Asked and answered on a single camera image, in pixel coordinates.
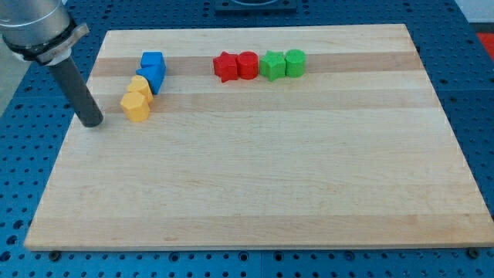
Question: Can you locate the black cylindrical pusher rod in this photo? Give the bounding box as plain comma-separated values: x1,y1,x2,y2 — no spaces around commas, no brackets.
47,56,103,127

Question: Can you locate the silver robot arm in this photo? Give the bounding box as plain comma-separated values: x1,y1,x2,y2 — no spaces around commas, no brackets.
1,0,103,127

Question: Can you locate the yellow hexagon block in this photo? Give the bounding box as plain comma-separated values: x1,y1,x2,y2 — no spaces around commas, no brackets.
120,92,151,122

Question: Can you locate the yellow heart block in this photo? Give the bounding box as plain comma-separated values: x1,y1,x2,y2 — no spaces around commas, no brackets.
127,75,154,103

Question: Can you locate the blue cube block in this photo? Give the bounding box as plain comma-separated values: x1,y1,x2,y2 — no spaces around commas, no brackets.
140,52,166,68

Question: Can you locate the blue triangle block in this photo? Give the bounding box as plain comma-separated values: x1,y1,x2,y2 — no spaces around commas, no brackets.
136,65,166,95

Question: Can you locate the red star block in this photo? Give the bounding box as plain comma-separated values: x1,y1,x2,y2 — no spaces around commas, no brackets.
213,52,239,83

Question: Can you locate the dark mounting plate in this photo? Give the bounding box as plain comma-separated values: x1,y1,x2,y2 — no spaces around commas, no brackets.
212,0,299,13

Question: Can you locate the red cylinder block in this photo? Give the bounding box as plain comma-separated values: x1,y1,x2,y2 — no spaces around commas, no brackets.
236,51,259,80

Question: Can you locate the green star block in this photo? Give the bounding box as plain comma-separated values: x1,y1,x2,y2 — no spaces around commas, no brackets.
259,50,286,82

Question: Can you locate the green cylinder block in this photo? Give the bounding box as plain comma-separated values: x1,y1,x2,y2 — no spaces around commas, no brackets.
285,49,306,78

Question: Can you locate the wooden board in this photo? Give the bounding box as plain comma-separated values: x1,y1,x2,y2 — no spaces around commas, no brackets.
24,24,493,251

